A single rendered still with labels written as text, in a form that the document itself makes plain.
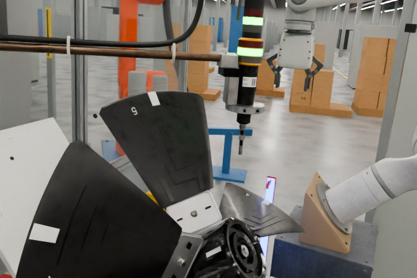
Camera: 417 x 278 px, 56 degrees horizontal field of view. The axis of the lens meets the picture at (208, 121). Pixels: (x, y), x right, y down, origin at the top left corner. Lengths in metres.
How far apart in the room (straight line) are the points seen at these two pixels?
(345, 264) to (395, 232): 1.43
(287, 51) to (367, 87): 7.65
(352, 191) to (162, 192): 0.76
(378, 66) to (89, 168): 8.40
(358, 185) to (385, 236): 1.43
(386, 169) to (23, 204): 1.00
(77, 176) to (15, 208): 0.29
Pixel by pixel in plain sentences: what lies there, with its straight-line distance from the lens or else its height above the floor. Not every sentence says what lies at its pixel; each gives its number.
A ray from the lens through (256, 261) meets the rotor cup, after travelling 0.72.
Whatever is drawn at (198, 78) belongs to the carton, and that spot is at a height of 0.45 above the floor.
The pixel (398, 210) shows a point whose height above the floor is 0.59.
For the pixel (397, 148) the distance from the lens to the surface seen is 2.56.
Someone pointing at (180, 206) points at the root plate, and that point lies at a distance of 0.74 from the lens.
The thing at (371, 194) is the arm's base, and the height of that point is 1.12.
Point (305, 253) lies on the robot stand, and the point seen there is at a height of 0.91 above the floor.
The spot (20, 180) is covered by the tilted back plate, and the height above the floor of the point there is 1.28.
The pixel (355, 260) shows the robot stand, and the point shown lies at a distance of 1.33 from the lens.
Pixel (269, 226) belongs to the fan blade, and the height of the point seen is 1.17.
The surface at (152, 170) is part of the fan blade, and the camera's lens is 0.74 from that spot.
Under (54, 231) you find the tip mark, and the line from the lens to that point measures 0.50.
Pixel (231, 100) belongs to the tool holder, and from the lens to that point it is 0.69.
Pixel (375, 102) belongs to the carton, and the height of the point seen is 0.28.
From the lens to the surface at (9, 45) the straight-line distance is 0.67.
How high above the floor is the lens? 1.58
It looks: 14 degrees down
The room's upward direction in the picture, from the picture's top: 4 degrees clockwise
